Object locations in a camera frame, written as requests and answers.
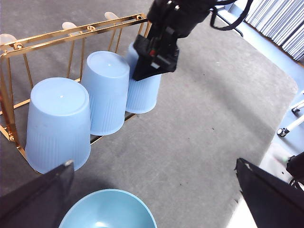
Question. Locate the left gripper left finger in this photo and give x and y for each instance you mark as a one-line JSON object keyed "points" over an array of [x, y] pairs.
{"points": [[31, 206]]}

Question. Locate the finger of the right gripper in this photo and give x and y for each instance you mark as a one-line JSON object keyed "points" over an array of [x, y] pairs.
{"points": [[145, 70]]}

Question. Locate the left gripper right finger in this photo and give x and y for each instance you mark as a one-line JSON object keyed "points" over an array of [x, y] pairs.
{"points": [[273, 204]]}

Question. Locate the blue ribbed plastic cup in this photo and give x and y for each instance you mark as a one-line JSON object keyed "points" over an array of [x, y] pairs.
{"points": [[142, 95], [57, 118], [107, 90]]}

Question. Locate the light blue ribbed bowl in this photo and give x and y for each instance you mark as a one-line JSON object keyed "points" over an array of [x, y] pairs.
{"points": [[107, 209]]}

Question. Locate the black box-like object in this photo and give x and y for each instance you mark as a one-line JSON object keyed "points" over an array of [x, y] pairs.
{"points": [[297, 165]]}

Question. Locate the white stand leg with caster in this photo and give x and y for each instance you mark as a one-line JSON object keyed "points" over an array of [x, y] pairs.
{"points": [[298, 108], [282, 131]]}

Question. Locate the grey ribbed panel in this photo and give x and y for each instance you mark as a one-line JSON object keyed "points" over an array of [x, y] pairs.
{"points": [[280, 23]]}

